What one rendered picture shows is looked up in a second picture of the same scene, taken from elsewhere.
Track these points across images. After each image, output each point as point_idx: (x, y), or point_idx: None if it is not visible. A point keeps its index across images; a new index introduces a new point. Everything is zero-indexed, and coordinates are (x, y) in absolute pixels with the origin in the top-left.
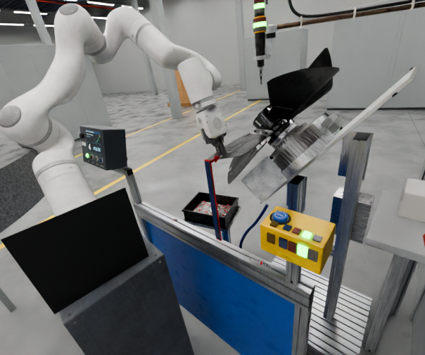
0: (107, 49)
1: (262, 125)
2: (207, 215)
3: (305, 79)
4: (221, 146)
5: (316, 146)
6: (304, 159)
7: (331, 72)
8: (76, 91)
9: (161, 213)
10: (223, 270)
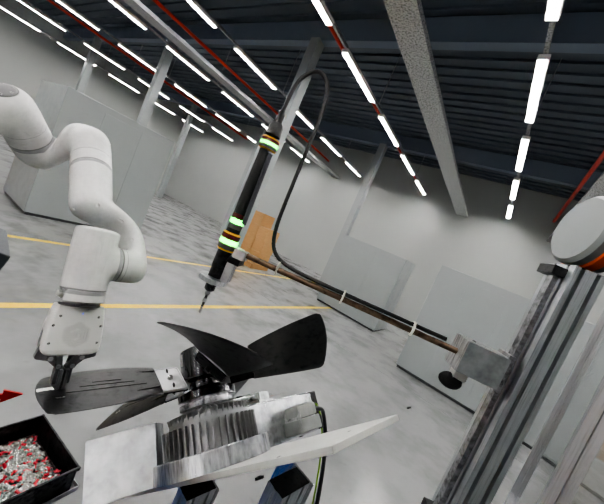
0: (42, 155)
1: (183, 368)
2: None
3: (225, 348)
4: (61, 373)
5: (211, 460)
6: (181, 472)
7: (260, 360)
8: None
9: None
10: None
